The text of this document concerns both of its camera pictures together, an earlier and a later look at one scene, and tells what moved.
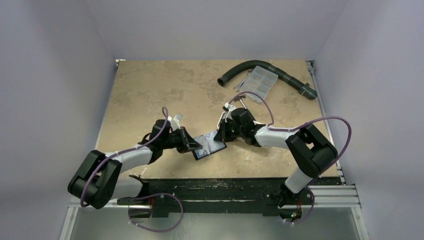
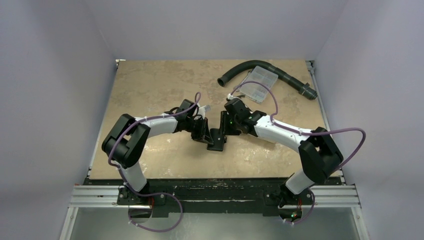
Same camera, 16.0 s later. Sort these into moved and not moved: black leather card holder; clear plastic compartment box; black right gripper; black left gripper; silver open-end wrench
Moved: black left gripper; black leather card holder; black right gripper
Not moved: clear plastic compartment box; silver open-end wrench
